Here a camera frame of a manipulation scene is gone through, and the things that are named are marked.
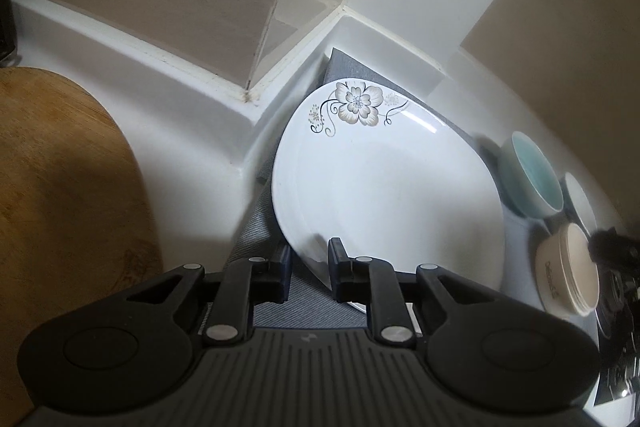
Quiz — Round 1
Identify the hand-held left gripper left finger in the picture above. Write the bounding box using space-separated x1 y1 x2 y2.
122 246 293 344

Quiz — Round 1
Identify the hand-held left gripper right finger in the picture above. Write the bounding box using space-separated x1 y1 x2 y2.
327 237 482 345

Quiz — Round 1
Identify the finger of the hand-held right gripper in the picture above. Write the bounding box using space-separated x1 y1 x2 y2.
589 228 640 269

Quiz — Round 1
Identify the cream bowl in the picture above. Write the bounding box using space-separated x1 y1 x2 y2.
535 222 601 318

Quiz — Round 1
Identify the white bowl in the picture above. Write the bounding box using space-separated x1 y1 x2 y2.
560 172 598 233

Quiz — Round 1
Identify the white floral plate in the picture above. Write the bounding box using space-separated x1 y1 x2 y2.
270 79 506 314

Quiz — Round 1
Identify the light blue bowl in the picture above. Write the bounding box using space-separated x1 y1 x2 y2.
496 131 565 219

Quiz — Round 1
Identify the grey mat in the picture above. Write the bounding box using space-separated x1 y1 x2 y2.
225 48 506 330

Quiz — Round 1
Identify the black gas stove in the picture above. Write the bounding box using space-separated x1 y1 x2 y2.
595 266 640 405

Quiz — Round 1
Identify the wooden cutting board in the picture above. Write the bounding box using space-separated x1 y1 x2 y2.
0 67 163 427

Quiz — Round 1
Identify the dark frame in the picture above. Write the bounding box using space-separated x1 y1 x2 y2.
0 0 18 60

